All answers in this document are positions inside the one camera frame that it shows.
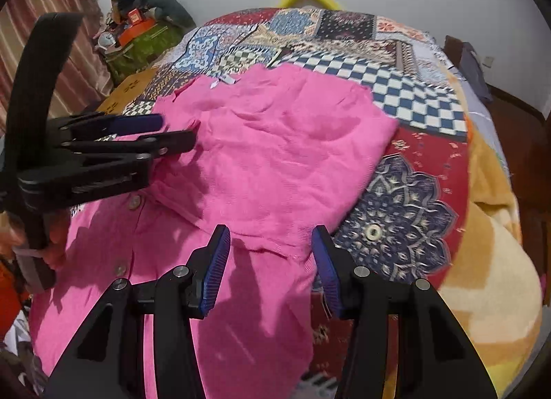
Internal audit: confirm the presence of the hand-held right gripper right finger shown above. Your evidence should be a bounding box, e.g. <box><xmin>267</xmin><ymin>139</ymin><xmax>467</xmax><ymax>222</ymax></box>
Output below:
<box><xmin>312</xmin><ymin>225</ymin><xmax>499</xmax><ymax>399</ymax></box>

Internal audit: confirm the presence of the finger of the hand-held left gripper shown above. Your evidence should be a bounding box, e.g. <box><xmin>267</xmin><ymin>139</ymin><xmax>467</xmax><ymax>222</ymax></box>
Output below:
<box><xmin>69</xmin><ymin>113</ymin><xmax>164</xmax><ymax>141</ymax></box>
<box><xmin>71</xmin><ymin>129</ymin><xmax>198</xmax><ymax>167</ymax></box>

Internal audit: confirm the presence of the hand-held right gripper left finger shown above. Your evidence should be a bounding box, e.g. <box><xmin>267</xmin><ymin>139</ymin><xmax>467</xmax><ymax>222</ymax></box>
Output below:
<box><xmin>43</xmin><ymin>224</ymin><xmax>232</xmax><ymax>399</ymax></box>

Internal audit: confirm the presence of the pink buttoned shirt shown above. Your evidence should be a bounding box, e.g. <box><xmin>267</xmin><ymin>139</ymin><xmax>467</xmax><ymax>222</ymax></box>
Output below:
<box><xmin>27</xmin><ymin>64</ymin><xmax>399</xmax><ymax>399</ymax></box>

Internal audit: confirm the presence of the person's left hand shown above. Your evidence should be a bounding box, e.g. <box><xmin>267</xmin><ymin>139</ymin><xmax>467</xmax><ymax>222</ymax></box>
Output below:
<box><xmin>0</xmin><ymin>209</ymin><xmax>72</xmax><ymax>271</ymax></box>

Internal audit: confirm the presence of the green patterned cloth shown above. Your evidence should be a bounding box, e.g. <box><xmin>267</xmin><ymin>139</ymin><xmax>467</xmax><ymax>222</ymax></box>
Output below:
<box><xmin>105</xmin><ymin>20</ymin><xmax>187</xmax><ymax>86</ymax></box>

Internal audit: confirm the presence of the striped curtain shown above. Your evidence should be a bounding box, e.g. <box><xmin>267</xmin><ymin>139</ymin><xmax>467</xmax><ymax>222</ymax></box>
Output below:
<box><xmin>0</xmin><ymin>0</ymin><xmax>113</xmax><ymax>133</ymax></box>

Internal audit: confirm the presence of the grey stuffed toy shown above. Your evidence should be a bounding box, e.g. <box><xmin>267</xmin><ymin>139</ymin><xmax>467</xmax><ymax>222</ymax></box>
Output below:
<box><xmin>140</xmin><ymin>0</ymin><xmax>196</xmax><ymax>30</ymax></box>

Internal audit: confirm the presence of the orange and cream blanket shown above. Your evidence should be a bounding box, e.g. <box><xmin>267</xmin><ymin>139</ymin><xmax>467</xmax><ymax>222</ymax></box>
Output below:
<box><xmin>424</xmin><ymin>67</ymin><xmax>544</xmax><ymax>397</ymax></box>

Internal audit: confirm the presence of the patchwork patterned blanket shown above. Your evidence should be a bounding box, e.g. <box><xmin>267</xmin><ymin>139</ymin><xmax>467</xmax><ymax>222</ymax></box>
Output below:
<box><xmin>97</xmin><ymin>7</ymin><xmax>471</xmax><ymax>399</ymax></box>

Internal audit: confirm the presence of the dark wooden furniture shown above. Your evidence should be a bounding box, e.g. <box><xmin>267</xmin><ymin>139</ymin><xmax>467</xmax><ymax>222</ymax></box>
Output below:
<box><xmin>444</xmin><ymin>35</ymin><xmax>551</xmax><ymax>262</ymax></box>

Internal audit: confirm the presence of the blue-grey cloth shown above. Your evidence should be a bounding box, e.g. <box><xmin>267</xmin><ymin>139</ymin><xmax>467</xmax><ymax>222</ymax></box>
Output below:
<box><xmin>458</xmin><ymin>42</ymin><xmax>492</xmax><ymax>102</ymax></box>

